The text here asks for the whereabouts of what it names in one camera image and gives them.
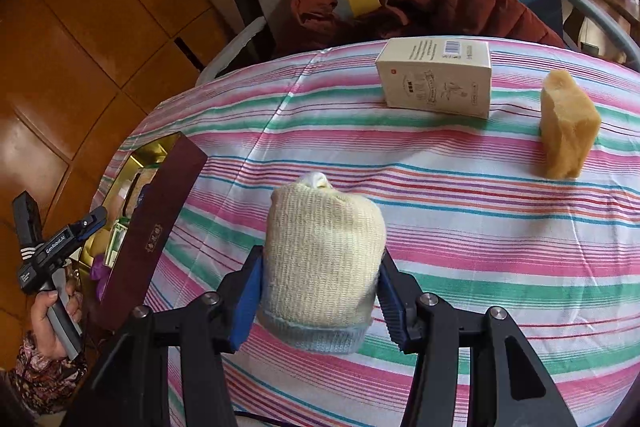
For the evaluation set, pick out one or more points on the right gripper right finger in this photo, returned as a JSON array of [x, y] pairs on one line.
[[397, 293]]

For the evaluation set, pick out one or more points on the purple snack packet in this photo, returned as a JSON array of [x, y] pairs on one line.
[[100, 273]]

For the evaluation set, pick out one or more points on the green white small carton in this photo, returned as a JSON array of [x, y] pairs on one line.
[[118, 233]]

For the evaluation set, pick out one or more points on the dark red jacket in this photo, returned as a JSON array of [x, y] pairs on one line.
[[311, 25]]

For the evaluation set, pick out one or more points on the striped pink green tablecloth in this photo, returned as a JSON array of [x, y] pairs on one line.
[[467, 211]]

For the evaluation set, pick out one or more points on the white tall carton box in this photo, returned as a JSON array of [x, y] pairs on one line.
[[437, 74]]

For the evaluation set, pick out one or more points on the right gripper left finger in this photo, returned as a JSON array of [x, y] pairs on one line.
[[241, 292]]

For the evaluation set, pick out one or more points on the yellow sponge piece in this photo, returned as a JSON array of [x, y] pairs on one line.
[[569, 125]]

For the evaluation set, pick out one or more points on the floral sleeve forearm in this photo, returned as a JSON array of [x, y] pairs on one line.
[[38, 385]]

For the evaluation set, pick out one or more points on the wooden wardrobe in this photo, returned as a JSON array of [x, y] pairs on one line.
[[76, 77]]

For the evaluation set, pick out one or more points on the gold tin box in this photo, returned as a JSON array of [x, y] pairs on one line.
[[150, 189]]

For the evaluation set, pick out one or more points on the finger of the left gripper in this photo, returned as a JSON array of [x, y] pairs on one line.
[[91, 223]]

